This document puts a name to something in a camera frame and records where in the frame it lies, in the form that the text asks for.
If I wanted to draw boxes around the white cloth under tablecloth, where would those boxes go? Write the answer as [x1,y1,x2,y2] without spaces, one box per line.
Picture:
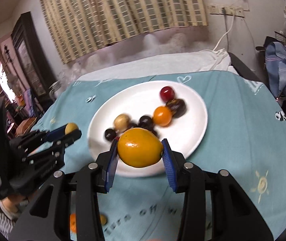
[78,49,237,81]

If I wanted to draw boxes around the small orange kumquat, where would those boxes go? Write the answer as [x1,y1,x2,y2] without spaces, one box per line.
[153,106,172,127]

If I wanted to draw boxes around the white power cable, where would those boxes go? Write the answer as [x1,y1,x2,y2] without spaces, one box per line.
[212,11,236,52]

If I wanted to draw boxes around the white oval plate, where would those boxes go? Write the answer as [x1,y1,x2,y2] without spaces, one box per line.
[87,80,209,178]

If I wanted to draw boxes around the person's left hand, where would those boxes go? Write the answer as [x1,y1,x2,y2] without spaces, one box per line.
[0,194,28,213]

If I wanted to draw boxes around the dark plum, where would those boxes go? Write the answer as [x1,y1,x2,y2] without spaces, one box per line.
[151,130,159,138]
[104,128,117,142]
[138,115,154,131]
[128,122,138,129]

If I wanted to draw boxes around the orange yellow lemon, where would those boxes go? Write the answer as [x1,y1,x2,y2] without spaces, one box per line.
[117,128,164,168]

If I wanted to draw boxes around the brown tan potato fruit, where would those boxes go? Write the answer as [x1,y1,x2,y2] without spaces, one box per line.
[114,114,130,133]

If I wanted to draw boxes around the wrinkled dark brown fruit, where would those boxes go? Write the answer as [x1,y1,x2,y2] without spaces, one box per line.
[166,98,187,118]

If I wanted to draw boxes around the small yellow fruit back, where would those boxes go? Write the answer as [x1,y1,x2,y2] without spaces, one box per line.
[65,123,79,135]

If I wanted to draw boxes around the orange mandarin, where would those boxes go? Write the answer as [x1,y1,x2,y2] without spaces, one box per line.
[70,213,77,233]

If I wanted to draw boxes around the red plum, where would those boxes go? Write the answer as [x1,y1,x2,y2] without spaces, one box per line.
[160,86,176,103]

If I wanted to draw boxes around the teal printed tablecloth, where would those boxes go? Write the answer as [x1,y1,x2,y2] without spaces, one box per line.
[35,71,286,240]

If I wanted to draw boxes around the checkered beige curtain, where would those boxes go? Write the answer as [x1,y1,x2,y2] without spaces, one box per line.
[40,0,208,63]

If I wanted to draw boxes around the wall power strip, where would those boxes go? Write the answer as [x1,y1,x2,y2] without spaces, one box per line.
[207,3,245,18]

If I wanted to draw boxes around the blue clothes pile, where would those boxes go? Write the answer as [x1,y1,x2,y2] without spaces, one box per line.
[265,42,286,97]

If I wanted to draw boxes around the dark framed painting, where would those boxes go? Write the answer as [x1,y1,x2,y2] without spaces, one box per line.
[11,12,57,102]

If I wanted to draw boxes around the small yellow green fruit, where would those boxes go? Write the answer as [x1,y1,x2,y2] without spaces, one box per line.
[100,214,108,226]

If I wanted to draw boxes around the dark plum front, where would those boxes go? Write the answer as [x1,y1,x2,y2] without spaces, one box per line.
[128,122,138,129]

